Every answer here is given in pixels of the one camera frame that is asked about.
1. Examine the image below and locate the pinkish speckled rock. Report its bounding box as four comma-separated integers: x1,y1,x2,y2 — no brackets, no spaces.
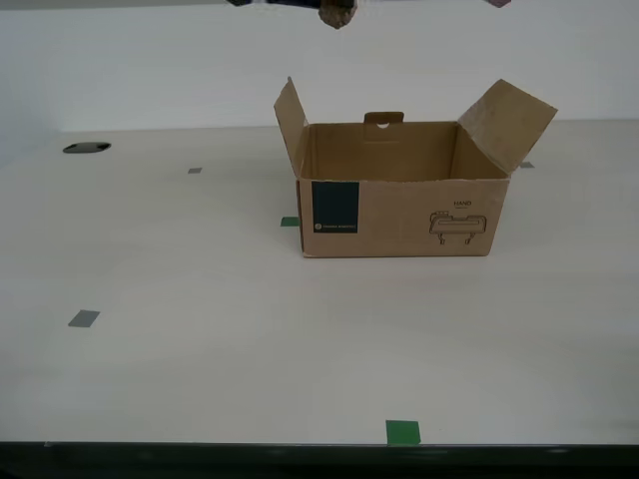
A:
318,0,358,30

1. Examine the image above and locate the cardboard box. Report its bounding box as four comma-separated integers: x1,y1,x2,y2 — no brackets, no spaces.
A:
273,76,559,259

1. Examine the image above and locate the green tape square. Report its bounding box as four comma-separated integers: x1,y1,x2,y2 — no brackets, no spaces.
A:
384,419,422,447

